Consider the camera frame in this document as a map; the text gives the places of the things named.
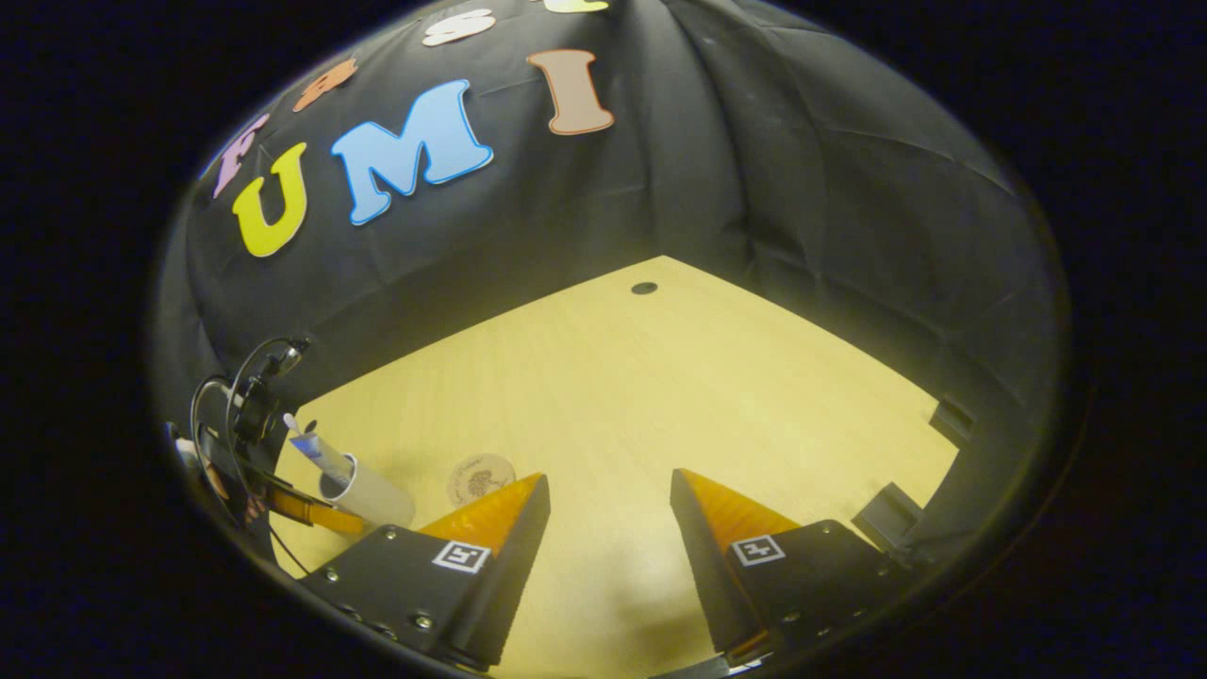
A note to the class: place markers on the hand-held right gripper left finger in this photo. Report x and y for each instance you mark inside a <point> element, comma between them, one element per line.
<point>509,575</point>

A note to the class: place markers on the white toothpaste tube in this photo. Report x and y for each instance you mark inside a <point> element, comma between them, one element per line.
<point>316,453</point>

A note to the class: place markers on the white toothbrush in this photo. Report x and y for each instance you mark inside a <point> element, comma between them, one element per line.
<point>291,424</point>

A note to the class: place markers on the black table edge bracket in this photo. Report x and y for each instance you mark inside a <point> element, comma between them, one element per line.
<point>886,517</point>

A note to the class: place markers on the light wooden desktop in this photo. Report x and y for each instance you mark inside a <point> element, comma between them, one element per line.
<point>613,396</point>

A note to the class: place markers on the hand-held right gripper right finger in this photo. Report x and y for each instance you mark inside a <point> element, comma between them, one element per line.
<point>707,575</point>

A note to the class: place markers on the round cork coaster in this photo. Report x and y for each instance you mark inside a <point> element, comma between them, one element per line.
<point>481,479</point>

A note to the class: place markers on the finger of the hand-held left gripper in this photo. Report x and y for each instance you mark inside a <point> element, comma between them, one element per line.
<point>316,514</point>

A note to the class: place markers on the black backdrop cloth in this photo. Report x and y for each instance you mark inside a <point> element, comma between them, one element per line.
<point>754,189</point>

